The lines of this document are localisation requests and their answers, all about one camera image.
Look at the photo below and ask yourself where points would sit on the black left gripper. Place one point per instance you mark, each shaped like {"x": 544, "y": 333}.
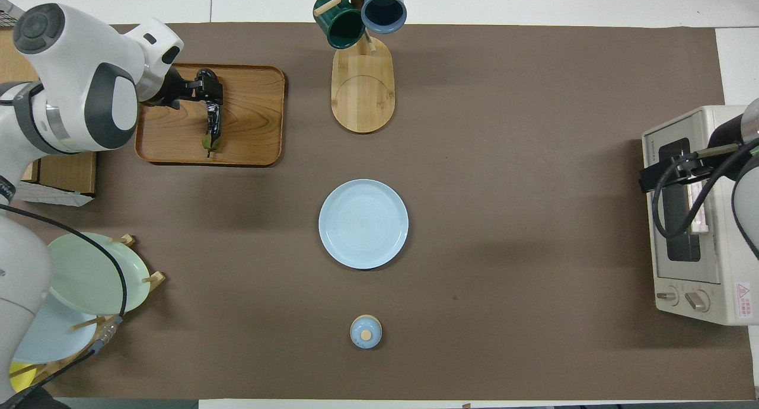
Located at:
{"x": 172, "y": 92}

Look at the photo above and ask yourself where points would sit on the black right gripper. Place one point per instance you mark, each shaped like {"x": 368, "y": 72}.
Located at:
{"x": 729, "y": 137}

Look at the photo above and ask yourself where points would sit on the dark purple eggplant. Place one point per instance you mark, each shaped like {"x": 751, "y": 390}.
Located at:
{"x": 212, "y": 137}

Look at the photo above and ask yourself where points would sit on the glass toaster oven door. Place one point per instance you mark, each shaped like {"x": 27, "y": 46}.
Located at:
{"x": 667, "y": 272}

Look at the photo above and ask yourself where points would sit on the light blue dinner plate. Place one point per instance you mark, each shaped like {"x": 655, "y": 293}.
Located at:
{"x": 363, "y": 225}

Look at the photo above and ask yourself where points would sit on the cream toaster oven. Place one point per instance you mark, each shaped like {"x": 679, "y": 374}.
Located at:
{"x": 729, "y": 267}

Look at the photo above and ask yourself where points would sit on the wooden serving tray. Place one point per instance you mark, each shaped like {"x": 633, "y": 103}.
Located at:
{"x": 255, "y": 118}

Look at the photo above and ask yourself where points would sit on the dark green mug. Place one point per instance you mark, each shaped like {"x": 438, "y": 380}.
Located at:
{"x": 341, "y": 24}

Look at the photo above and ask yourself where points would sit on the wooden mug tree stand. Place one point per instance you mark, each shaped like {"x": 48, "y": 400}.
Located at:
{"x": 363, "y": 89}

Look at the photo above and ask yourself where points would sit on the brown table mat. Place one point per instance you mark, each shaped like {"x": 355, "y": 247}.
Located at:
{"x": 504, "y": 160}

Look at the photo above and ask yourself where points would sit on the wooden plate rack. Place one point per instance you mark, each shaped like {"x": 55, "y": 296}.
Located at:
{"x": 151, "y": 278}

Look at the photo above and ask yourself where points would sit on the blue mug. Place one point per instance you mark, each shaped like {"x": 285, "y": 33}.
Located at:
{"x": 384, "y": 12}

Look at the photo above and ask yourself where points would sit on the pale green plate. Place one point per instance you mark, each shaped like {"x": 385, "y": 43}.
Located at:
{"x": 89, "y": 272}

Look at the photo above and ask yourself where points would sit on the light blue racked plate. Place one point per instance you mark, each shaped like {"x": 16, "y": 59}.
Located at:
{"x": 59, "y": 335}

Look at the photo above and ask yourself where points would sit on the small blue lidded jar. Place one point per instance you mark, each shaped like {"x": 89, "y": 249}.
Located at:
{"x": 366, "y": 332}

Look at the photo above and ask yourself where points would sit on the yellow plate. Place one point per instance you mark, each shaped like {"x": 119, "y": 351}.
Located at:
{"x": 21, "y": 379}

